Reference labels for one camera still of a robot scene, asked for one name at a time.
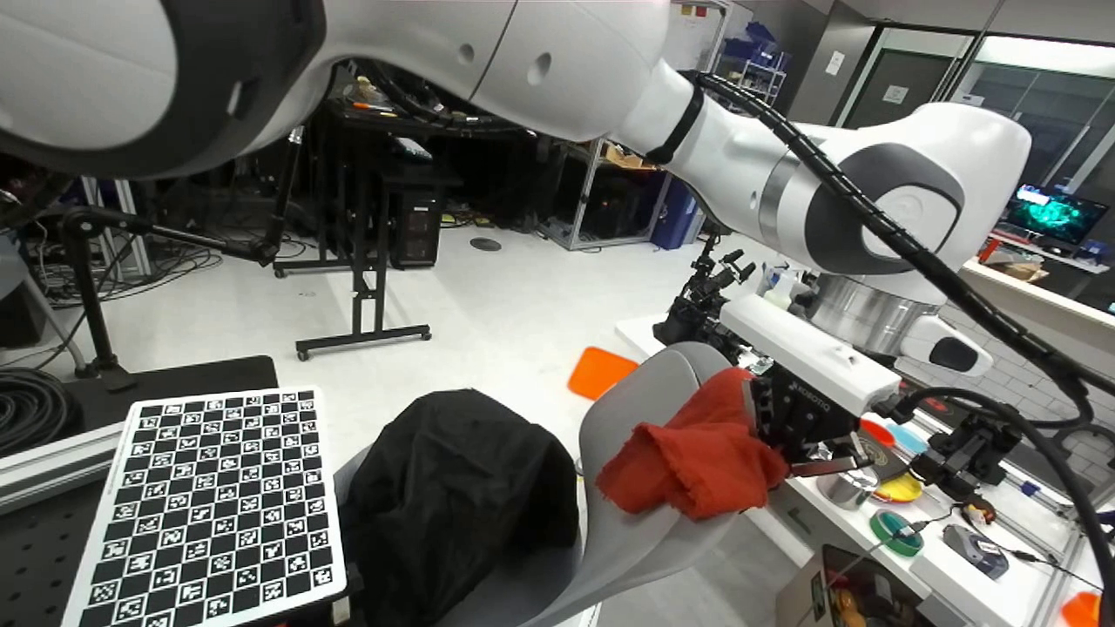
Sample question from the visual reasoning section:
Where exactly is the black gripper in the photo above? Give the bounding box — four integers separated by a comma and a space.
753, 376, 860, 465

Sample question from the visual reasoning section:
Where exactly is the orange towel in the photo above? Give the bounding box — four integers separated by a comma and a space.
593, 367, 793, 521

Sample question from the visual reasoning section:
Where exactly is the black fabric bag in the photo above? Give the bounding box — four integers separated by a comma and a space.
344, 387, 584, 627

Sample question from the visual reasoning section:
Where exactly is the yellow bowl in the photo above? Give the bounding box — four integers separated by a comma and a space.
876, 470, 927, 509

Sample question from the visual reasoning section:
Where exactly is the green tape roll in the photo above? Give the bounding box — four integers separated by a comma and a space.
869, 509, 927, 562

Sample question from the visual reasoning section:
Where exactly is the black mechanical device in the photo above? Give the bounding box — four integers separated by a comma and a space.
908, 402, 1027, 506

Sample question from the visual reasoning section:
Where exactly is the grey office chair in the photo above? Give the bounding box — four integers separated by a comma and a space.
328, 338, 769, 627

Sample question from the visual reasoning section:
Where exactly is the cardboard box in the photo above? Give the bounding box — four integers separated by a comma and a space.
774, 541, 933, 627

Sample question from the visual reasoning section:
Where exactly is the grey handheld device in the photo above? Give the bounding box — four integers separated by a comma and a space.
941, 518, 1014, 583

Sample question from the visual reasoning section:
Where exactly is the orange plastic lid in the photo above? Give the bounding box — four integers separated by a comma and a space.
568, 346, 644, 404

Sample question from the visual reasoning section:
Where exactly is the blue bin stack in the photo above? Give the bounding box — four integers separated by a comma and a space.
647, 179, 709, 254

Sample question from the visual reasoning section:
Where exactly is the white pegboard panel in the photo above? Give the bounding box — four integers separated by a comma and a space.
963, 254, 1115, 449

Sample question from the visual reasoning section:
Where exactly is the white desk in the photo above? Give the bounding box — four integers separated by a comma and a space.
612, 310, 1115, 627

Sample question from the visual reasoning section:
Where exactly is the monitor with teal screen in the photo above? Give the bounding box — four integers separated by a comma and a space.
1003, 180, 1107, 250

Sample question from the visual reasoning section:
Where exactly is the orange ball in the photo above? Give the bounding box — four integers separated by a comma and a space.
1056, 588, 1107, 627

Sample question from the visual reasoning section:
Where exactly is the grey door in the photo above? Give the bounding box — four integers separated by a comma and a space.
834, 44, 958, 131

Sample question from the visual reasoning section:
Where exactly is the black case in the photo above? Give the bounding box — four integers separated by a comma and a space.
388, 170, 447, 271

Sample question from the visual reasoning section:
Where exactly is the black white calibration checkerboard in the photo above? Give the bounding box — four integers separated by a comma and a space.
61, 384, 350, 627

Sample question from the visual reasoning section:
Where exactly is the black camera rig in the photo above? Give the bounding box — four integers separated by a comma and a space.
653, 229, 759, 351

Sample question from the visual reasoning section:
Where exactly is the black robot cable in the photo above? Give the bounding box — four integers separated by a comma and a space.
684, 67, 1115, 627

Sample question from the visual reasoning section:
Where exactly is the black camera stand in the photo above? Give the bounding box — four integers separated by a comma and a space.
0, 202, 284, 398

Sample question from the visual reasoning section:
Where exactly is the aluminium rail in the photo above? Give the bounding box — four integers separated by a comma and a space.
0, 419, 130, 517

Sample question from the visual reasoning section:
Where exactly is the black hose coil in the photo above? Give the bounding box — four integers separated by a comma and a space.
0, 367, 73, 461

